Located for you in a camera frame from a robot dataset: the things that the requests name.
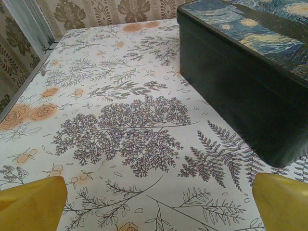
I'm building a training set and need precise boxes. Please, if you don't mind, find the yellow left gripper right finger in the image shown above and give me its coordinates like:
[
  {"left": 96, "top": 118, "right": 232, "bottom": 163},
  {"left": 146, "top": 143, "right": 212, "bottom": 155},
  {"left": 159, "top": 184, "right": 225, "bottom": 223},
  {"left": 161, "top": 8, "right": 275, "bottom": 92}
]
[{"left": 252, "top": 172, "right": 308, "bottom": 231}]

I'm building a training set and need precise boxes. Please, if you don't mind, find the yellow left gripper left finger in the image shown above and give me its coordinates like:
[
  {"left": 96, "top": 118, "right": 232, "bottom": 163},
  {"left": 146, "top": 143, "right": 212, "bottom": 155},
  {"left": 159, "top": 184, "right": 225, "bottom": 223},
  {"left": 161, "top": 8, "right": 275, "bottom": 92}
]
[{"left": 0, "top": 176, "right": 68, "bottom": 231}]

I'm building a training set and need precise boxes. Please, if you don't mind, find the starry night tin box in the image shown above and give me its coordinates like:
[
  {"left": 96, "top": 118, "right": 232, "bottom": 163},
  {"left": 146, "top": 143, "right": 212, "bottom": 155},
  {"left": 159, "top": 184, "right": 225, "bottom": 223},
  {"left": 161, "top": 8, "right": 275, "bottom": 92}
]
[{"left": 176, "top": 0, "right": 308, "bottom": 168}]

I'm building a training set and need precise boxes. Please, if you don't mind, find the aluminium side rail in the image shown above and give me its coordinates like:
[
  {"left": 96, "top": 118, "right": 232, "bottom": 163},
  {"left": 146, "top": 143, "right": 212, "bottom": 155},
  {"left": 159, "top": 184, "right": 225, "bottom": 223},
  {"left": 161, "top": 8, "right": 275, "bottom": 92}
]
[{"left": 0, "top": 39, "right": 57, "bottom": 123}]

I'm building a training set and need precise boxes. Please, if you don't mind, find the aluminium frame post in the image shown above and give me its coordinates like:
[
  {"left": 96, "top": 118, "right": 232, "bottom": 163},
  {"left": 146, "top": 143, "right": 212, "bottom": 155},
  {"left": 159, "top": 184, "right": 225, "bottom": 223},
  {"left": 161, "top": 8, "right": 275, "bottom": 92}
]
[{"left": 4, "top": 0, "right": 57, "bottom": 50}]

